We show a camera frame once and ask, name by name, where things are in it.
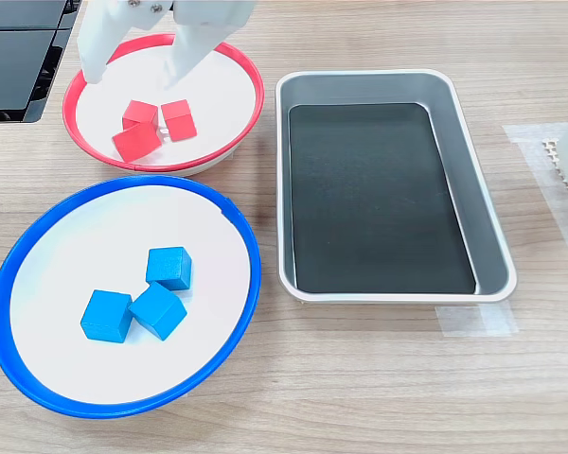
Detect small red cube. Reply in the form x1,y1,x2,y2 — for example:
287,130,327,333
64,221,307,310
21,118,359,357
160,98,199,142
111,121,164,164
121,98,160,131

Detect small blue cube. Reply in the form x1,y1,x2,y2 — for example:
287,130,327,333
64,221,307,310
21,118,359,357
80,288,134,344
145,245,193,292
128,281,189,342

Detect black tray mat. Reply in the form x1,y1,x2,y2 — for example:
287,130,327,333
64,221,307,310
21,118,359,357
287,102,478,295

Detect steel tray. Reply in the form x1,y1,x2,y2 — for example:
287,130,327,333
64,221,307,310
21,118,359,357
274,69,520,305

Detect red rimmed white plate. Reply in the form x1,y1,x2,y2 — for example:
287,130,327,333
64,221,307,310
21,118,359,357
62,32,266,178

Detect black electronic device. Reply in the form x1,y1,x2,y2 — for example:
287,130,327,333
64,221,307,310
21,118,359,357
0,0,83,125

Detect blue rimmed white plate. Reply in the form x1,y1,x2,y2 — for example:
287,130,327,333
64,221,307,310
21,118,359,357
0,174,262,421

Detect pale perforated plate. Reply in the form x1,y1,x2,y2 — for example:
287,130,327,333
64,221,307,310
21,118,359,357
541,136,568,219

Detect clear tape strip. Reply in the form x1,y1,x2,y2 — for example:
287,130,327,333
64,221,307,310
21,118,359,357
435,302,520,338

